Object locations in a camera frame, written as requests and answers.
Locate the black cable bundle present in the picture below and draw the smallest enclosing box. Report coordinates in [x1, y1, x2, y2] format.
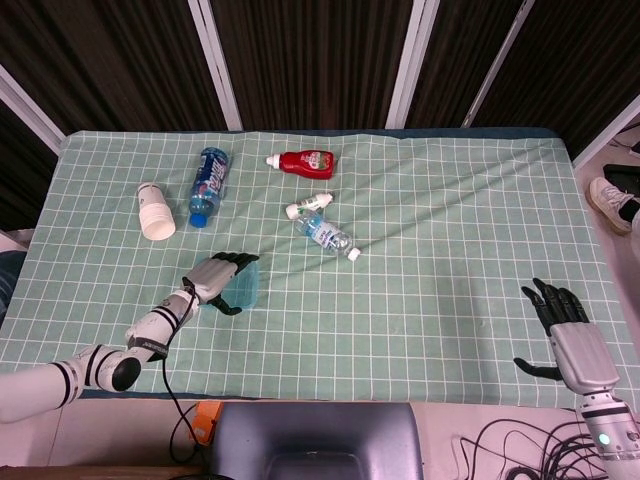
[452, 417, 609, 480]

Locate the green checked tablecloth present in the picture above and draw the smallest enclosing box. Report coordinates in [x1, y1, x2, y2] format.
[0, 128, 640, 407]

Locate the person leg black sock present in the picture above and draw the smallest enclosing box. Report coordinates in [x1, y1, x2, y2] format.
[618, 196, 640, 226]

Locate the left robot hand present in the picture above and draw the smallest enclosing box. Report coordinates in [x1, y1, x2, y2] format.
[181, 251, 261, 317]

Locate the orange box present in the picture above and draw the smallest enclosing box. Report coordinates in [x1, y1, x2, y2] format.
[191, 401, 225, 445]

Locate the clear teal plastic container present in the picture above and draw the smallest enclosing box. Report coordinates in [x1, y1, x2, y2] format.
[199, 258, 262, 312]

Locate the small white bottle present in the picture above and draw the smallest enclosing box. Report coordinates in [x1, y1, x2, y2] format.
[285, 192, 335, 220]

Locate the blue cap sports drink bottle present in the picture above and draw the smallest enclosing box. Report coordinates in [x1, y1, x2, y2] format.
[188, 146, 231, 229]

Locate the red ketchup bottle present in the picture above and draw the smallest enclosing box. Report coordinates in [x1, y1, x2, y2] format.
[265, 150, 337, 180]

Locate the clear water bottle white cap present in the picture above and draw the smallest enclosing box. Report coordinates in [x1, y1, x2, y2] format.
[293, 208, 362, 262]

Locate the black flat object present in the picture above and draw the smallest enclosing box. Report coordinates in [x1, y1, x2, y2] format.
[602, 163, 640, 190]

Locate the grey robot torso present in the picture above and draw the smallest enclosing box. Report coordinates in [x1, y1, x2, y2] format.
[208, 402, 426, 480]

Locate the white sneaker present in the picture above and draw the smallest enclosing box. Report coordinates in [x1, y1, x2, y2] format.
[588, 176, 636, 235]

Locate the white screen frame post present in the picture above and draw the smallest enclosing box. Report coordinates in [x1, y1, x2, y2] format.
[573, 94, 640, 169]
[462, 0, 536, 127]
[187, 0, 245, 132]
[0, 64, 66, 156]
[387, 0, 441, 130]

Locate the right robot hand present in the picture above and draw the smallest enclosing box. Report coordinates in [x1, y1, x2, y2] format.
[513, 277, 622, 396]

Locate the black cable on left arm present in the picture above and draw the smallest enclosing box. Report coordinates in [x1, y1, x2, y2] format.
[160, 278, 211, 466]

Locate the white plastic cup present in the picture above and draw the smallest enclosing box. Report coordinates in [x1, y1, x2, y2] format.
[137, 182, 177, 242]

